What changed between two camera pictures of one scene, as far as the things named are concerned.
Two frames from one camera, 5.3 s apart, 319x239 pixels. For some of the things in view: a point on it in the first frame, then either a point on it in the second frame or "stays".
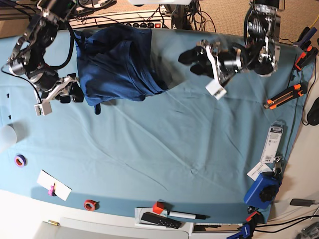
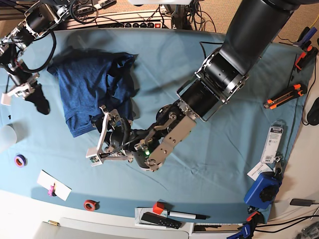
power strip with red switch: x=150 y=19 stays
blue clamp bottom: x=245 y=232 stays
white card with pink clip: x=55 y=186 stays
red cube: x=158 y=207 stays
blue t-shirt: x=116 y=62 to x=90 y=80
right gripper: x=226 y=60 to x=115 y=137
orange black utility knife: x=297 y=89 stays
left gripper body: x=51 y=84 to x=37 y=97
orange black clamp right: x=306 y=58 stays
